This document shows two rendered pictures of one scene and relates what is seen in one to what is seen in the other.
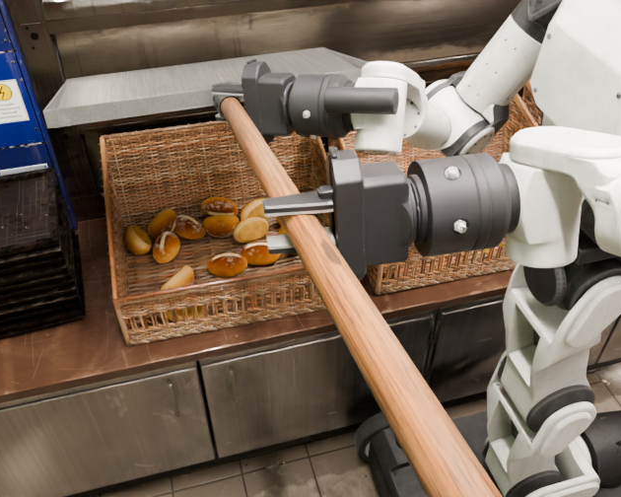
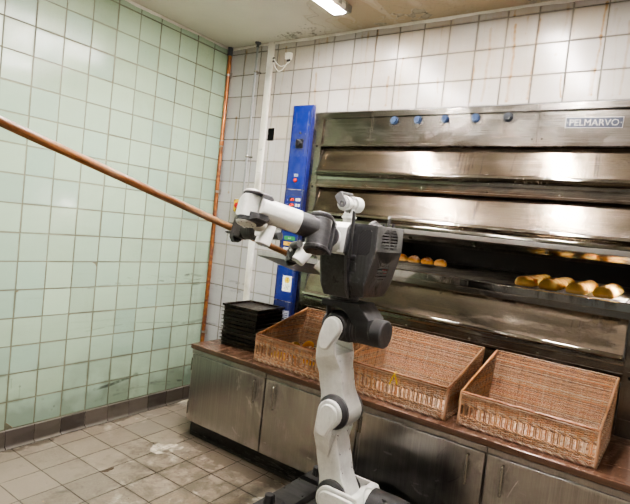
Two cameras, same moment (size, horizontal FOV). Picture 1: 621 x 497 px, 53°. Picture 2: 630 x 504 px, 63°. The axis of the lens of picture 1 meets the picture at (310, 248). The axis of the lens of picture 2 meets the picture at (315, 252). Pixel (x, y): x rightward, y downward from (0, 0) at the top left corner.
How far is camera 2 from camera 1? 2.16 m
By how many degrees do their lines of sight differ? 60
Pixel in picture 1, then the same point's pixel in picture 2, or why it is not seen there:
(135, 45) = not seen: hidden behind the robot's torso
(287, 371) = (294, 405)
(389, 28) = (425, 300)
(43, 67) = (302, 277)
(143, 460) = (235, 426)
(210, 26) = not seen: hidden behind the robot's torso
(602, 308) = (327, 326)
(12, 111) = (287, 287)
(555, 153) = not seen: hidden behind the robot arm
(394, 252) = (237, 233)
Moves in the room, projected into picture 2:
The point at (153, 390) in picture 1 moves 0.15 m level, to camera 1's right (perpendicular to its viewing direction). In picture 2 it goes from (249, 381) to (264, 390)
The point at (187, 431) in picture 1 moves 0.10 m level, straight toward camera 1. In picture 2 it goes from (253, 419) to (241, 424)
